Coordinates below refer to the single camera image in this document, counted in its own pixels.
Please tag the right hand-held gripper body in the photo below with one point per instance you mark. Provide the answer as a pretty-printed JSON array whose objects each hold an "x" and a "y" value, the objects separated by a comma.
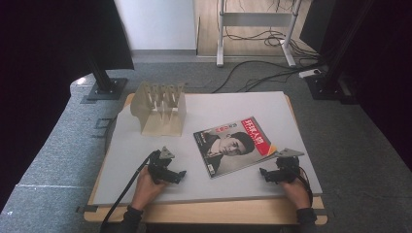
[{"x": 286, "y": 168}]

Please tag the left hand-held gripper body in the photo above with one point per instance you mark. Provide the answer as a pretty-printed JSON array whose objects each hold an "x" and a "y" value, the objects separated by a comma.
[{"x": 158, "y": 168}]

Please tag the person's left hand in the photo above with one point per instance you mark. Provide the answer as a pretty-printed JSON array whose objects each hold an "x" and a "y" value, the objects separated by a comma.
[{"x": 145, "y": 191}]

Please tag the person's right hand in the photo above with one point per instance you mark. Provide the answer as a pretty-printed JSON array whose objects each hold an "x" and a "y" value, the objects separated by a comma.
[{"x": 296, "y": 194}]

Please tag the magazine with portrait cover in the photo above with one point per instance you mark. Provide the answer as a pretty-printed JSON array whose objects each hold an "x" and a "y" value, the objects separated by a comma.
[{"x": 233, "y": 149}]

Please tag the wooden table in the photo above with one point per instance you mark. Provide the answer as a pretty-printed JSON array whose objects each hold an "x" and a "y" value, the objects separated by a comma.
[{"x": 207, "y": 212}]

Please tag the wooden slotted rack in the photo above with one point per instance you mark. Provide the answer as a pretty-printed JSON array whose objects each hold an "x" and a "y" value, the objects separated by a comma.
[{"x": 160, "y": 110}]

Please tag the grey table mat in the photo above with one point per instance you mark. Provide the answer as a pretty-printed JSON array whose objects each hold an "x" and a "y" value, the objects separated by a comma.
[{"x": 226, "y": 106}]

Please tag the white power strip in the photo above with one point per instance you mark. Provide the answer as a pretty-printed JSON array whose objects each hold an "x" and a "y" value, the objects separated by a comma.
[{"x": 309, "y": 73}]

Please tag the black curtain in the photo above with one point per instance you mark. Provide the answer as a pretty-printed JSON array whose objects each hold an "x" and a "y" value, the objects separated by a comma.
[
  {"x": 48, "y": 64},
  {"x": 372, "y": 64}
]

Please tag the black stand with base plate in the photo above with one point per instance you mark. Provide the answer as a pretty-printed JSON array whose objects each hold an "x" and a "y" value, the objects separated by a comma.
[
  {"x": 330, "y": 81},
  {"x": 105, "y": 84}
]

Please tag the white metal desk frame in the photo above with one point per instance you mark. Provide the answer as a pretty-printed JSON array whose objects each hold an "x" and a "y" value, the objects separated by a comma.
[{"x": 256, "y": 19}]

